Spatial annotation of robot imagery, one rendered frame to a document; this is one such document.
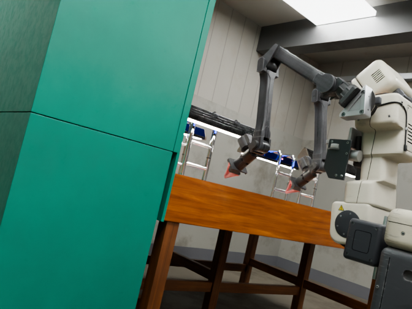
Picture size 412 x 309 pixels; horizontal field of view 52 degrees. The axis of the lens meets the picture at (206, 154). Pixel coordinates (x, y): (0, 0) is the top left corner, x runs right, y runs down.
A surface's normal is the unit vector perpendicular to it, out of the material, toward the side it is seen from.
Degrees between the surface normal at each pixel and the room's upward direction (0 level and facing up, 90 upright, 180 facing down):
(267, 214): 90
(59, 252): 90
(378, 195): 82
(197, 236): 90
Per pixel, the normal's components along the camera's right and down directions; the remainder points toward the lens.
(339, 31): -0.72, -0.22
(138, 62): 0.61, 0.07
